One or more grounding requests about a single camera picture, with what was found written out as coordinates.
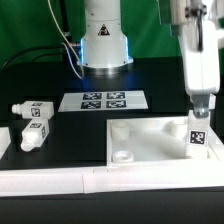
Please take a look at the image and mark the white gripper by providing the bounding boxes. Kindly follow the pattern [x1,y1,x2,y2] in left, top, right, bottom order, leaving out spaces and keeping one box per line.
[178,20,220,118]

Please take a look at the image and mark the white square tabletop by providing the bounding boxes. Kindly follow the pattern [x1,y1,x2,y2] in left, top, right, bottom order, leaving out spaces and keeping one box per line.
[107,116,224,166]

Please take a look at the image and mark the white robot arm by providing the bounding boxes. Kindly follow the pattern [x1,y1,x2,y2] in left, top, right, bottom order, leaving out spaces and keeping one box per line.
[81,0,224,118]

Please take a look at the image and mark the white marker sheet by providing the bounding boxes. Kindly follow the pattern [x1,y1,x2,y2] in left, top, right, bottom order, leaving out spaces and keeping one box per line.
[58,90,148,112]

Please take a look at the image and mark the green backdrop curtain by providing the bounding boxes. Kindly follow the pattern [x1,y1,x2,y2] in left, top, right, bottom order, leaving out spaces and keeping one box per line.
[0,0,180,70]

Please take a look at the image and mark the white cable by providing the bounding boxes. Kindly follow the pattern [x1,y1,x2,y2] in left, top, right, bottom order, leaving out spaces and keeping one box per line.
[46,0,85,81]

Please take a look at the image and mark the black cable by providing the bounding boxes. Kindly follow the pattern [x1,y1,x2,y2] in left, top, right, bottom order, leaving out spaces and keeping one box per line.
[1,44,79,69]

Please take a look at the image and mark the white front fence wall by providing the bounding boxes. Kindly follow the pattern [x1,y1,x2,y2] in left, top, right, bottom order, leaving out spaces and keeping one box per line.
[0,160,224,197]

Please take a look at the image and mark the white fence wall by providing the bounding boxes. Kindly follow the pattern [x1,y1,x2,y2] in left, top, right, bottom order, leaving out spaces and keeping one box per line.
[0,160,224,197]
[0,127,11,159]

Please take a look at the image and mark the white left fence wall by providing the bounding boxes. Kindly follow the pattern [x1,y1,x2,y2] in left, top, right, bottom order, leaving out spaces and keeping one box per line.
[0,127,11,159]

